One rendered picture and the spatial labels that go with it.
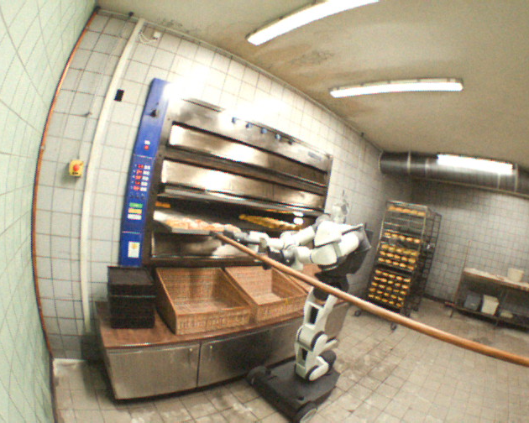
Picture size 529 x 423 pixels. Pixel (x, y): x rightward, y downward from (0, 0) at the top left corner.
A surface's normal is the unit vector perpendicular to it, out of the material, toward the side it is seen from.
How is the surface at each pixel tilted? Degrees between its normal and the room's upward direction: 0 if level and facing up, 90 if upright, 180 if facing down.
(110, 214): 90
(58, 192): 90
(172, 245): 70
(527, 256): 90
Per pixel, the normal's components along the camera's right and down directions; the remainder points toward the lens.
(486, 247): -0.75, -0.10
